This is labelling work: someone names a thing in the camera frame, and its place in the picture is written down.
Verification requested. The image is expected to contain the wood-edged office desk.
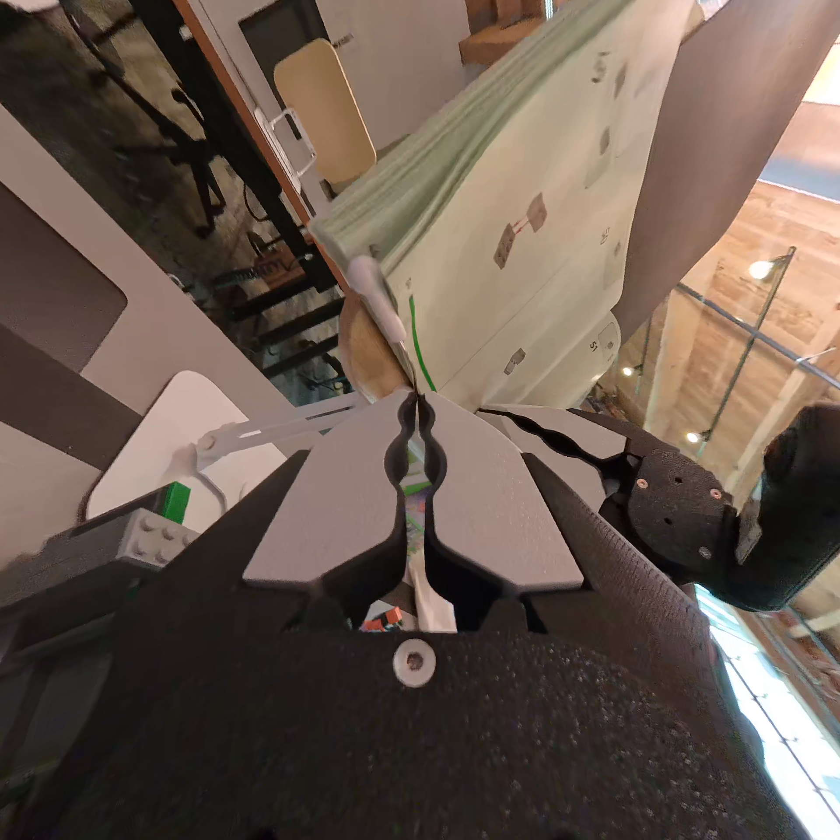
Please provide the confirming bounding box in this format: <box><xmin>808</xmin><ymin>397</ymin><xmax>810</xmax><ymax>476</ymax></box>
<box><xmin>128</xmin><ymin>0</ymin><xmax>382</xmax><ymax>395</ymax></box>

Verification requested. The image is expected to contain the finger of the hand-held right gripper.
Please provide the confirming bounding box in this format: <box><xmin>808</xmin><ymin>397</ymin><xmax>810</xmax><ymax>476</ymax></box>
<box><xmin>500</xmin><ymin>417</ymin><xmax>610</xmax><ymax>514</ymax></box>
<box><xmin>476</xmin><ymin>403</ymin><xmax>630</xmax><ymax>462</ymax></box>

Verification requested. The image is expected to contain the grey desk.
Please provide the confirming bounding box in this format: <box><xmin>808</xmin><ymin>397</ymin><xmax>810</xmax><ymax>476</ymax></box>
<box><xmin>0</xmin><ymin>105</ymin><xmax>349</xmax><ymax>657</ymax></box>

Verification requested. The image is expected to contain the black office chair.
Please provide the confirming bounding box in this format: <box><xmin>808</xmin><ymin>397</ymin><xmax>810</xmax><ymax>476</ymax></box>
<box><xmin>62</xmin><ymin>0</ymin><xmax>229</xmax><ymax>238</ymax></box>

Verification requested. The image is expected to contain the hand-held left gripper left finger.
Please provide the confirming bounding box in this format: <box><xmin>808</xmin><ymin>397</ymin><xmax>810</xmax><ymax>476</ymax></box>
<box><xmin>241</xmin><ymin>390</ymin><xmax>421</xmax><ymax>589</ymax></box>

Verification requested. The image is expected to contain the toy brick instruction booklet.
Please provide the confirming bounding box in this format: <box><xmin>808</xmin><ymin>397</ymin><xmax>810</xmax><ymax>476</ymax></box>
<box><xmin>307</xmin><ymin>0</ymin><xmax>698</xmax><ymax>409</ymax></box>

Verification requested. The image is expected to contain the coiled black cable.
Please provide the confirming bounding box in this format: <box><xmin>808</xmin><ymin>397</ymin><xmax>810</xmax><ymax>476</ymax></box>
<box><xmin>209</xmin><ymin>255</ymin><xmax>311</xmax><ymax>291</ymax></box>

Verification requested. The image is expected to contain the toy brick building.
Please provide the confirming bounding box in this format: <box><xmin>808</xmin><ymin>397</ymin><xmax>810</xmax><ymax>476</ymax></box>
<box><xmin>0</xmin><ymin>481</ymin><xmax>201</xmax><ymax>657</ymax></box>

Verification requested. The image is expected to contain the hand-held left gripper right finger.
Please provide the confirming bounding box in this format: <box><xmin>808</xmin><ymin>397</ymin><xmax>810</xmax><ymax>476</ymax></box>
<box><xmin>416</xmin><ymin>391</ymin><xmax>586</xmax><ymax>596</ymax></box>

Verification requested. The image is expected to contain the white wooden book stand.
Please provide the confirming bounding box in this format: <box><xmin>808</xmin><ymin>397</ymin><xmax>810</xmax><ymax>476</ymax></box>
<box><xmin>252</xmin><ymin>37</ymin><xmax>378</xmax><ymax>186</ymax></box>
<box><xmin>85</xmin><ymin>252</ymin><xmax>424</xmax><ymax>529</ymax></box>

